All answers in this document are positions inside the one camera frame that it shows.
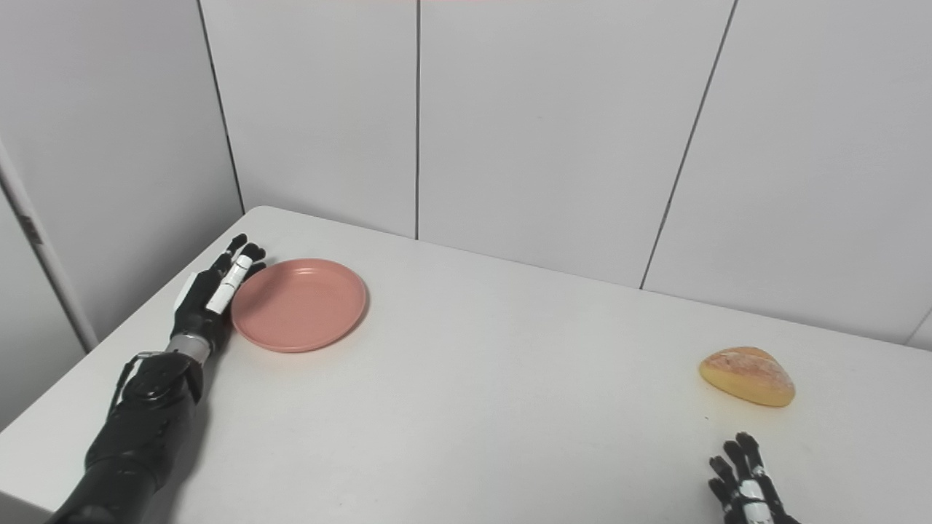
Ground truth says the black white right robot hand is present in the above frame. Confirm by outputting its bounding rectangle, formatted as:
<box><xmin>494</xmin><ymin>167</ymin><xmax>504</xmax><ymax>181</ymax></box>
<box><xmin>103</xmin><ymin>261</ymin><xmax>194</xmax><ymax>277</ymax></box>
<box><xmin>708</xmin><ymin>432</ymin><xmax>802</xmax><ymax>524</ymax></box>

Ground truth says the golden bread roll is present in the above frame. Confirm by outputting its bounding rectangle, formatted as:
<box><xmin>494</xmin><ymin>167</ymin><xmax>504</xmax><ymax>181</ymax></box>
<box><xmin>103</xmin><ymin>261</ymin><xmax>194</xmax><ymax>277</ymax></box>
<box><xmin>699</xmin><ymin>346</ymin><xmax>796</xmax><ymax>408</ymax></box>

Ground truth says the white upright post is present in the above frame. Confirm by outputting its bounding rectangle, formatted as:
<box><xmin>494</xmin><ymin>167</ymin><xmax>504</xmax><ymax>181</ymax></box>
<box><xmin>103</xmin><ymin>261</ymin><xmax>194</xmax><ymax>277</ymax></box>
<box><xmin>0</xmin><ymin>138</ymin><xmax>99</xmax><ymax>354</ymax></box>

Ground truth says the pink round plate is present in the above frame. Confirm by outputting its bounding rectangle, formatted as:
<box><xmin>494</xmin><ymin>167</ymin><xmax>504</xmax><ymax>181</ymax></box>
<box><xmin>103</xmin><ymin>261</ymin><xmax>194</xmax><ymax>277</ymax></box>
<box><xmin>231</xmin><ymin>258</ymin><xmax>368</xmax><ymax>354</ymax></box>

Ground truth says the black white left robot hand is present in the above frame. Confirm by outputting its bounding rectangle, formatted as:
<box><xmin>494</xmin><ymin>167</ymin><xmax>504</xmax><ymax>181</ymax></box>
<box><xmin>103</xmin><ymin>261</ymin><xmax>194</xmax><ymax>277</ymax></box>
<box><xmin>171</xmin><ymin>234</ymin><xmax>267</xmax><ymax>350</ymax></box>

